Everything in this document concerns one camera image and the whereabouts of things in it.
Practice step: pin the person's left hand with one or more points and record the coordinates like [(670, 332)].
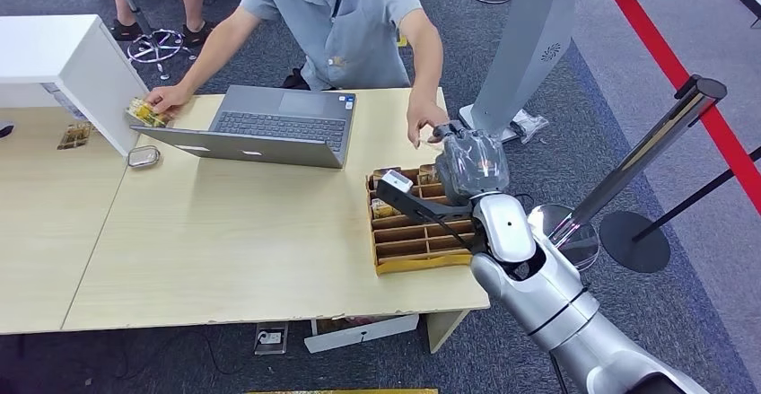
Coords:
[(427, 113)]

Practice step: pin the person's right hand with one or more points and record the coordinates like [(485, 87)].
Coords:
[(169, 99)]

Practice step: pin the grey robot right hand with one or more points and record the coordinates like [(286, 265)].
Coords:
[(472, 162)]

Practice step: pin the stack of brown cards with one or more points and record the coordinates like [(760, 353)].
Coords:
[(145, 115)]

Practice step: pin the person's right forearm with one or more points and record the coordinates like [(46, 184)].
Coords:
[(214, 55)]

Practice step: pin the person's left forearm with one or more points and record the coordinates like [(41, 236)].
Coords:
[(428, 64)]

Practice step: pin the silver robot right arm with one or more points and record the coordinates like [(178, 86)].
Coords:
[(553, 302)]

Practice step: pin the wooden slotted card box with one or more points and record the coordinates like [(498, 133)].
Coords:
[(404, 237)]

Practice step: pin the small metal tin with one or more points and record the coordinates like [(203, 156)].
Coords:
[(142, 157)]

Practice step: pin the clear plastic bag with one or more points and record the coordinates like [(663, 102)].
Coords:
[(531, 124)]

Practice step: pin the black stool, chrome base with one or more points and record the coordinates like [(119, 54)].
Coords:
[(132, 8)]

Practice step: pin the grey open laptop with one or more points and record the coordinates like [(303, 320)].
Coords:
[(279, 124)]

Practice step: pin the grey kiosk stand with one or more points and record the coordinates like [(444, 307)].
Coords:
[(523, 40)]

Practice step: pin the white cabinet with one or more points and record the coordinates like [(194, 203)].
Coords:
[(53, 46)]

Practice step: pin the black computer mouse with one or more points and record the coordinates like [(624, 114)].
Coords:
[(5, 129)]

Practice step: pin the white drawer under desk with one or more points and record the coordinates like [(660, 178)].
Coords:
[(359, 333)]

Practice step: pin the red barrier belt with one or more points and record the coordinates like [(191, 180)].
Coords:
[(654, 46)]

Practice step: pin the floor power socket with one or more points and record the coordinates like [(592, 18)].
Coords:
[(270, 339)]

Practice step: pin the pale wrist camera, black bracket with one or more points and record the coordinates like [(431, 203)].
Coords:
[(397, 181)]

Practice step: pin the chrome stanchion post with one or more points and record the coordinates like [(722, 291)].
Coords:
[(642, 153)]

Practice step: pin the black stanchion post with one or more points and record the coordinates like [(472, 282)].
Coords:
[(633, 242)]

